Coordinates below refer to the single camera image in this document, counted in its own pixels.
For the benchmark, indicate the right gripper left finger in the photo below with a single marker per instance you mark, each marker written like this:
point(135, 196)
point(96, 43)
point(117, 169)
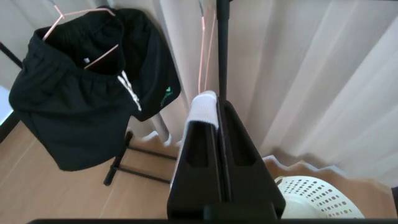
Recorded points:
point(192, 186)

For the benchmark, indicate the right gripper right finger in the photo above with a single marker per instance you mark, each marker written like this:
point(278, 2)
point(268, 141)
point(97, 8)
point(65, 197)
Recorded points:
point(255, 186)

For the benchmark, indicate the white garment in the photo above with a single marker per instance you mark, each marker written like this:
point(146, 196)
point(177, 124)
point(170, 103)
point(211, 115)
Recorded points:
point(203, 107)

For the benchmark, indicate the black garment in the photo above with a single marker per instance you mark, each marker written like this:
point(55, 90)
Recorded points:
point(77, 118)

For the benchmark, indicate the pink clothes hanger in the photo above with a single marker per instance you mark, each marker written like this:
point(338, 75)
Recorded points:
point(201, 46)
point(102, 56)

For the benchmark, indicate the white laundry basket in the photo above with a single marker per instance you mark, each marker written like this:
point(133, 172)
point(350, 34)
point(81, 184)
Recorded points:
point(317, 193)

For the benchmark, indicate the black clothes rack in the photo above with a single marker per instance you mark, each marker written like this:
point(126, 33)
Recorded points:
point(222, 46)

